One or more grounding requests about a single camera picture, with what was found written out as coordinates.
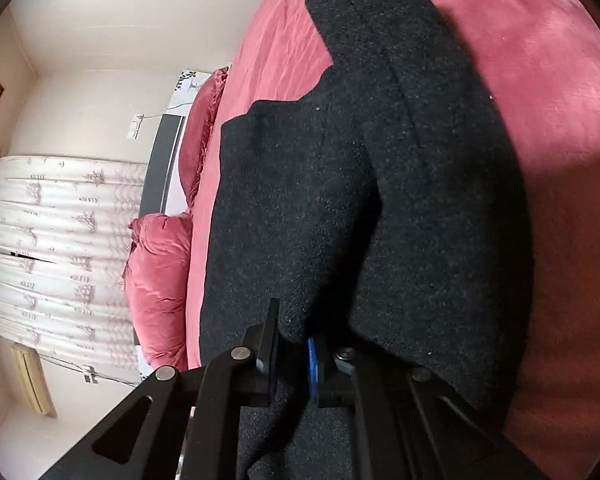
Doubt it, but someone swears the white wall socket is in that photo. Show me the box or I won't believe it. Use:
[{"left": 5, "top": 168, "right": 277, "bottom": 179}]
[{"left": 126, "top": 112, "right": 146, "bottom": 141}]

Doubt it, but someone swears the black wool coat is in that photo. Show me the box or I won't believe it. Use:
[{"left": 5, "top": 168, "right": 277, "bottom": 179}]
[{"left": 198, "top": 0, "right": 536, "bottom": 480}]

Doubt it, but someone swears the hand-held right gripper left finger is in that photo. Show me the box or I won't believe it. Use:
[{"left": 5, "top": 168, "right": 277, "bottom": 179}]
[{"left": 42, "top": 298, "right": 281, "bottom": 480}]

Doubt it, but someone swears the bed with pink blanket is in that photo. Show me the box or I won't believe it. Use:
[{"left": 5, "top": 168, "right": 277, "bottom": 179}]
[{"left": 185, "top": 0, "right": 600, "bottom": 480}]

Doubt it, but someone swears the thin wall cable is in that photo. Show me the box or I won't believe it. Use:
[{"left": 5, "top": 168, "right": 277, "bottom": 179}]
[{"left": 39, "top": 354, "right": 141, "bottom": 387}]

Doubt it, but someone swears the socket cable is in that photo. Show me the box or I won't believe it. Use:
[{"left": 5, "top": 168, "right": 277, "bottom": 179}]
[{"left": 142, "top": 102, "right": 196, "bottom": 122}]

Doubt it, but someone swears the printed white curtain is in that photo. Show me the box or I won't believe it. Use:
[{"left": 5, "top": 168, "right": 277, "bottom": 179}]
[{"left": 0, "top": 155, "right": 151, "bottom": 373}]

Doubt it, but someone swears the white floral nightstand panel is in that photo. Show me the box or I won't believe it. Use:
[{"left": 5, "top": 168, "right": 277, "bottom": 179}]
[{"left": 172, "top": 69, "right": 203, "bottom": 111}]

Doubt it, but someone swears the large pink pillow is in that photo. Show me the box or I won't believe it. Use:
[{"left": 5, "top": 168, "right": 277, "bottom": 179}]
[{"left": 122, "top": 212, "right": 195, "bottom": 371}]

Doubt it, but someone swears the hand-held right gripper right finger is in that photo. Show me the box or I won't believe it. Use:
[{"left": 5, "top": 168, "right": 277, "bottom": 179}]
[{"left": 305, "top": 337, "right": 548, "bottom": 480}]

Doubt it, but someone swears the beige wall unit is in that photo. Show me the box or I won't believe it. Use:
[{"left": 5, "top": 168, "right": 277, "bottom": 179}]
[{"left": 11, "top": 342, "right": 58, "bottom": 418}]

